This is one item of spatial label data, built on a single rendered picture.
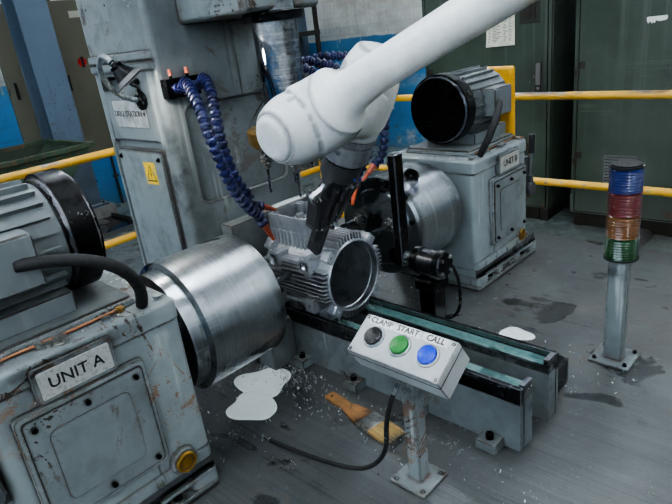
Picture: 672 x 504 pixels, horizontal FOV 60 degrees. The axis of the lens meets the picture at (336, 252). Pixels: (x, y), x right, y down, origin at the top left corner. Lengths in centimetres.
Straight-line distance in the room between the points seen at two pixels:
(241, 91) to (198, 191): 25
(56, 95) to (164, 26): 483
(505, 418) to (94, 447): 65
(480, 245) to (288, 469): 81
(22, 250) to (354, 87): 48
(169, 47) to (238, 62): 18
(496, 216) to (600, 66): 265
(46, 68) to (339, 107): 537
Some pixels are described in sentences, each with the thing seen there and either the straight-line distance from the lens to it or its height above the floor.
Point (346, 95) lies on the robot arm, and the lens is 81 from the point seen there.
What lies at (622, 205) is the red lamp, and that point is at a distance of 120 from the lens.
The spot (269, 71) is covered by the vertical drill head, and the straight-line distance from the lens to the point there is 120.
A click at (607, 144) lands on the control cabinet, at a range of 422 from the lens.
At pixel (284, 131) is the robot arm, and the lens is 81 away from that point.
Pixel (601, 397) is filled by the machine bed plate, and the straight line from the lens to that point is 124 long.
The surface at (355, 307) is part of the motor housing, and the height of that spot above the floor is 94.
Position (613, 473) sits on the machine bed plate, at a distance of 109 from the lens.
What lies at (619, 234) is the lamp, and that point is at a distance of 121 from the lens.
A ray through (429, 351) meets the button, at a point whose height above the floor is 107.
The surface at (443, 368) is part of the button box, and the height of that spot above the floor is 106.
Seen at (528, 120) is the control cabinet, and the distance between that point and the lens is 439.
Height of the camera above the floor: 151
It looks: 21 degrees down
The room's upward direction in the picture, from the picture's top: 7 degrees counter-clockwise
